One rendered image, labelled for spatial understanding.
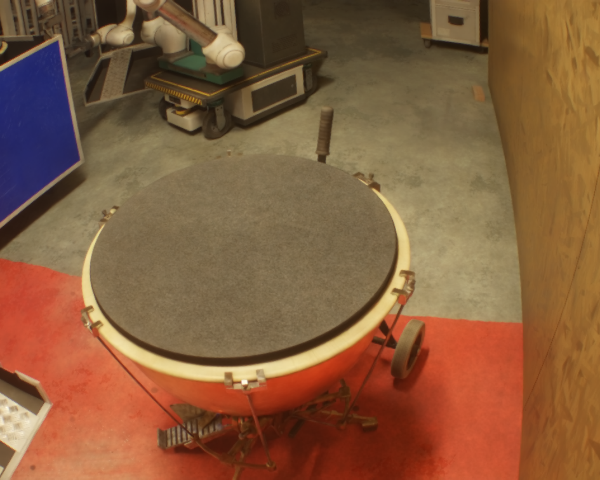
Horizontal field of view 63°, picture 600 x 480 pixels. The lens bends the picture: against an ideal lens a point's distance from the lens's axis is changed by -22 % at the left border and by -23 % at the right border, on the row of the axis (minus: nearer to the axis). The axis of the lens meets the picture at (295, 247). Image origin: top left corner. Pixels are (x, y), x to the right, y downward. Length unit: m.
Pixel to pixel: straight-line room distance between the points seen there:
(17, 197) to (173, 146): 1.05
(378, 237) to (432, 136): 2.11
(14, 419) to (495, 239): 2.15
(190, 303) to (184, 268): 0.10
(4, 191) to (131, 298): 1.80
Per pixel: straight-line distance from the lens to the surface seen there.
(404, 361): 1.87
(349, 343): 1.07
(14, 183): 2.90
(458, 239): 2.57
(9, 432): 2.13
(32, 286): 2.70
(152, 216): 1.38
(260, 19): 3.31
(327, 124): 1.54
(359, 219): 1.29
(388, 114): 3.52
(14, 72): 2.78
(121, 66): 4.74
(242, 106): 3.29
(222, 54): 2.89
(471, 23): 4.67
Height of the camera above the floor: 1.57
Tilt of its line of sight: 39 degrees down
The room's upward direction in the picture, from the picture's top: 5 degrees counter-clockwise
